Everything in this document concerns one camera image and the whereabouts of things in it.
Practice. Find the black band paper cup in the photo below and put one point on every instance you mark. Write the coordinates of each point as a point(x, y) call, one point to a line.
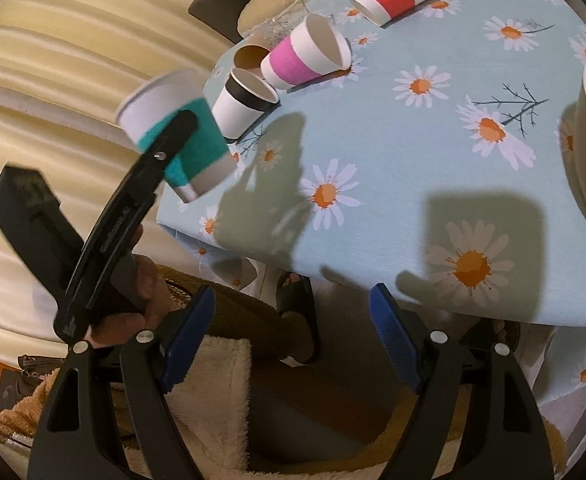
point(233, 110)

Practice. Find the brown paper cup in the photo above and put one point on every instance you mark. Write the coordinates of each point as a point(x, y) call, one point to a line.
point(248, 57)

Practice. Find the black sandal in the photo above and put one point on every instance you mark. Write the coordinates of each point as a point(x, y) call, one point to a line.
point(298, 305)
point(488, 332)

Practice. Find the pink band paper cup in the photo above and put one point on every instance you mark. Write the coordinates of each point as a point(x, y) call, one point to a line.
point(288, 65)

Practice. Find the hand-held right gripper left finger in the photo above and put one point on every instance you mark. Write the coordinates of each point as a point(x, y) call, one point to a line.
point(189, 337)

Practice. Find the teal band paper cup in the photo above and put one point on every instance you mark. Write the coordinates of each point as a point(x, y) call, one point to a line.
point(203, 130)

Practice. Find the daisy print tablecloth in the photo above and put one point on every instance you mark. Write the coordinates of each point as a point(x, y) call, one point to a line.
point(398, 125)

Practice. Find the person's left hand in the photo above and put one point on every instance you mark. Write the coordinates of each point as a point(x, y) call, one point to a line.
point(140, 280)

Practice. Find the white fluffy blanket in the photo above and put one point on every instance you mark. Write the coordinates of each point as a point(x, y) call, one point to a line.
point(218, 390)

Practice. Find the tan fluffy blanket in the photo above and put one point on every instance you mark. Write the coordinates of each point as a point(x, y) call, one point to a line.
point(18, 412)

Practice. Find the dark brown pillow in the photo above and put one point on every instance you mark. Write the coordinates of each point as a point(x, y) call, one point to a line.
point(218, 5)

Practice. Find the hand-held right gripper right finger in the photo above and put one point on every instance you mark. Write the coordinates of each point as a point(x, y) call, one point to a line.
point(393, 340)

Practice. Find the clear plastic wrap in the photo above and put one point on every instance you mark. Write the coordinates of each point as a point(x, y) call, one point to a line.
point(285, 20)

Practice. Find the person's brown trouser leg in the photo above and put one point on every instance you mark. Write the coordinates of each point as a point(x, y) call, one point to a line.
point(243, 310)

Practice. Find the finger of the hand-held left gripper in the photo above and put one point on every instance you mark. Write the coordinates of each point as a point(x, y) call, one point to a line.
point(123, 210)

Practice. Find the cream curtain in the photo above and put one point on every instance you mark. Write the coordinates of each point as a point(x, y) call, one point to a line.
point(73, 60)

